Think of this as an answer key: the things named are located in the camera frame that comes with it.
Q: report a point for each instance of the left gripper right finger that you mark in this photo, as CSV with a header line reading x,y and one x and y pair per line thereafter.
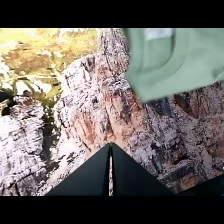
x,y
133,178

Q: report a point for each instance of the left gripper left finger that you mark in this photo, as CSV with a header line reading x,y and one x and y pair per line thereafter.
x,y
91,176

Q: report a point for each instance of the pale green T-shirt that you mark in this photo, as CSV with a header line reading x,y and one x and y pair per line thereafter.
x,y
180,63

